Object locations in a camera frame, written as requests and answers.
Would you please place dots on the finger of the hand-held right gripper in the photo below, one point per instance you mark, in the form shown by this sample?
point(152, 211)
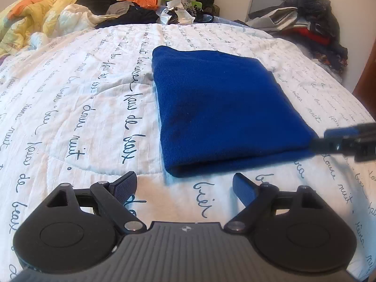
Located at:
point(329, 146)
point(337, 132)

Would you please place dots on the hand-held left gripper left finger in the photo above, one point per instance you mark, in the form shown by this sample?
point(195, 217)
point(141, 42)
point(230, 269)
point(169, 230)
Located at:
point(127, 186)

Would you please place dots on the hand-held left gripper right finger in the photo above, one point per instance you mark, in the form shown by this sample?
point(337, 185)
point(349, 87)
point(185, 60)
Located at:
point(243, 190)

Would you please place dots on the blue knit garment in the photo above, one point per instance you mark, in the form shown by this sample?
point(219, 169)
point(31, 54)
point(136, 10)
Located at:
point(223, 102)

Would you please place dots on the pile of clothes on chair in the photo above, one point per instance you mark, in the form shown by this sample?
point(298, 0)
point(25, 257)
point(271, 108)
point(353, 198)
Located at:
point(320, 11)

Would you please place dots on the dark navy clothes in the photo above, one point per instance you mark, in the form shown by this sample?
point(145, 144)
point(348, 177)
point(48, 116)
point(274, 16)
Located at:
point(132, 16)

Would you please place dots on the wooden furniture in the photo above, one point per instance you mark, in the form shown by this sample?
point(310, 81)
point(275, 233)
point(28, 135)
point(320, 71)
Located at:
point(367, 79)

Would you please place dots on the white printed quilt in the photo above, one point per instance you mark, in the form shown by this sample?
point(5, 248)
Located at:
point(73, 108)

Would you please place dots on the red cloth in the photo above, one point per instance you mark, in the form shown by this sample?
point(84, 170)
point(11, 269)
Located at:
point(314, 36)

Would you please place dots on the white grey cloth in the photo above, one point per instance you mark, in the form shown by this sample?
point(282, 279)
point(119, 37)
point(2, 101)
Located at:
point(273, 17)

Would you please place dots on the grey framed board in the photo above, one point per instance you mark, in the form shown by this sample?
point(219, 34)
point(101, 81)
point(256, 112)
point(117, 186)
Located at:
point(267, 0)

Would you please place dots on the white crumpled cloth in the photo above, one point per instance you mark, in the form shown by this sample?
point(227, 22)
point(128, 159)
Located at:
point(76, 17)

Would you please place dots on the crumpled silver wrapper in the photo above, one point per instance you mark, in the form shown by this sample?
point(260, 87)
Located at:
point(176, 13)

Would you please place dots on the black knit hat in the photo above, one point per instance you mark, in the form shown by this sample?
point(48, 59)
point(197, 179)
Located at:
point(208, 1)

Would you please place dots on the yellow floral comforter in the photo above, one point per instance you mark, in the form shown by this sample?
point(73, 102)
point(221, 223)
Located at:
point(26, 17)

